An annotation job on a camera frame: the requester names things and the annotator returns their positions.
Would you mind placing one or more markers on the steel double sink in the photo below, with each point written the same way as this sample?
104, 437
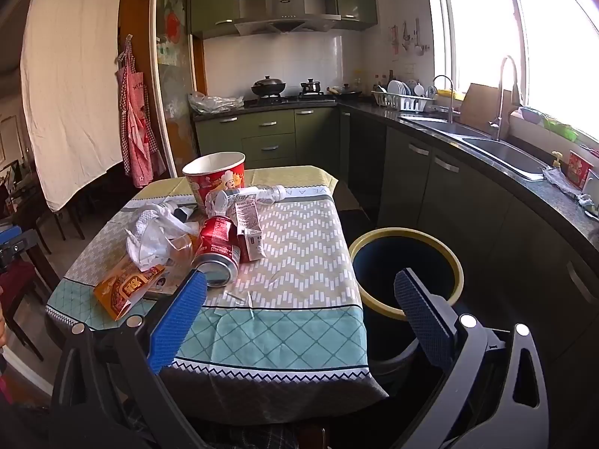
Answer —
505, 152

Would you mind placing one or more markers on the red printed box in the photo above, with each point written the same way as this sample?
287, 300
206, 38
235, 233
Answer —
580, 170

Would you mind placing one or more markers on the condiment bottles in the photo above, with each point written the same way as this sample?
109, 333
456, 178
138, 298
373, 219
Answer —
376, 82

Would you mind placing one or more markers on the green upper cabinets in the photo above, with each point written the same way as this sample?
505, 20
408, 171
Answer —
355, 0

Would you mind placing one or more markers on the patterned tablecloth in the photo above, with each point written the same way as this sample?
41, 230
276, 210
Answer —
299, 262

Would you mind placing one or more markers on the green base cabinets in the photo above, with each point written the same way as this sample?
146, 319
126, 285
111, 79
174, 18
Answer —
281, 135

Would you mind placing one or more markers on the red checked apron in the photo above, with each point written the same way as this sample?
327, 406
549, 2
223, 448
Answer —
135, 126

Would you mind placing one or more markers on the white hanging curtain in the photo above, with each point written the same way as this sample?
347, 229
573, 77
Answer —
70, 79

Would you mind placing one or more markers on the clear plastic bottle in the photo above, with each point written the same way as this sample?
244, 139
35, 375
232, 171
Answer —
262, 194

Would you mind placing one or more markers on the tall steel faucet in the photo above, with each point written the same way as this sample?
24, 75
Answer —
499, 103

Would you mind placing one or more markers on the black gas stove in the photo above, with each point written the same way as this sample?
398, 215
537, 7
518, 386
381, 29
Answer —
290, 99

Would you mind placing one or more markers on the red paper bucket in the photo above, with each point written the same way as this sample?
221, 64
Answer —
220, 180

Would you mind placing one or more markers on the red white drink carton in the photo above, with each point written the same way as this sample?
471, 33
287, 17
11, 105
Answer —
248, 217

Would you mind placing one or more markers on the bowl on windowsill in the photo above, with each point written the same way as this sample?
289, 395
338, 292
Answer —
531, 116

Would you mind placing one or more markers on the white dish rack with dishes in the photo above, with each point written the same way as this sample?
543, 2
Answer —
400, 98

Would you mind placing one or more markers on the dark stone countertop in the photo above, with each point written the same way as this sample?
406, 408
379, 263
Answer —
561, 206

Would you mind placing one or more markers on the hanging kitchen utensils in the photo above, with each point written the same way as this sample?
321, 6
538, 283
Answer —
406, 37

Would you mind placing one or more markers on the dark red chair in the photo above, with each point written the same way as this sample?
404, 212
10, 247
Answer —
23, 276

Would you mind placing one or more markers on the grey dishcloth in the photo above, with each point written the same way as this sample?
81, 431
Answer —
561, 182

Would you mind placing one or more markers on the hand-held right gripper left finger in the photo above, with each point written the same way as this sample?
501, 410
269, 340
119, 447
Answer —
180, 318

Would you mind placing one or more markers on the dark wooden chair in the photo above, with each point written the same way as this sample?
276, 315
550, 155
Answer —
61, 215

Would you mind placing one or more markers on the white paper towel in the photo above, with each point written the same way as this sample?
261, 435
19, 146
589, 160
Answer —
154, 234

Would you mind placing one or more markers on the clear plastic bag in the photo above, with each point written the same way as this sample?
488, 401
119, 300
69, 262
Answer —
213, 103

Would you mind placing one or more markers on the blue bin with yellow rim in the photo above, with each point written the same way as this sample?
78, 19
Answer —
397, 252

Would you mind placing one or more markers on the small black pot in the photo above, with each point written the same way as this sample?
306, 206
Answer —
310, 87

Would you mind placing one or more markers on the glass sliding door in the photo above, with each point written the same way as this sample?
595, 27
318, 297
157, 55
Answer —
173, 79

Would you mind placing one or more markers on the small steel faucet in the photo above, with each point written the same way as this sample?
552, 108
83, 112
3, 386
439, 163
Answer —
451, 103

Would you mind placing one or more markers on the crushed red can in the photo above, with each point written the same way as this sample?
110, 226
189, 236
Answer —
217, 243

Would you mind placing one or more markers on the steel range hood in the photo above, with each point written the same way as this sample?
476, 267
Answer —
285, 9

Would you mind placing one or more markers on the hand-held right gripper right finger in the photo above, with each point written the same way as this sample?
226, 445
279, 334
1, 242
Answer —
423, 318

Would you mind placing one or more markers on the black frying pan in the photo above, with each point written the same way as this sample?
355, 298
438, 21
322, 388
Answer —
346, 90

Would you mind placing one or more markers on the brown cardboard sheet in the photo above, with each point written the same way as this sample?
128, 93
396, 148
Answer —
477, 105

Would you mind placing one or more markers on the black wok with lid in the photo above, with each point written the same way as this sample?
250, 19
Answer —
267, 88

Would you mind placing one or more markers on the kitchen window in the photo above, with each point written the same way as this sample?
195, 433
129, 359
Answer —
552, 56

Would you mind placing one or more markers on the green plastic bags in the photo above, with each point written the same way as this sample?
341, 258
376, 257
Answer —
564, 130

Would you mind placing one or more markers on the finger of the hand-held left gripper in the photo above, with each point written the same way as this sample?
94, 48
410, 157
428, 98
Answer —
11, 235

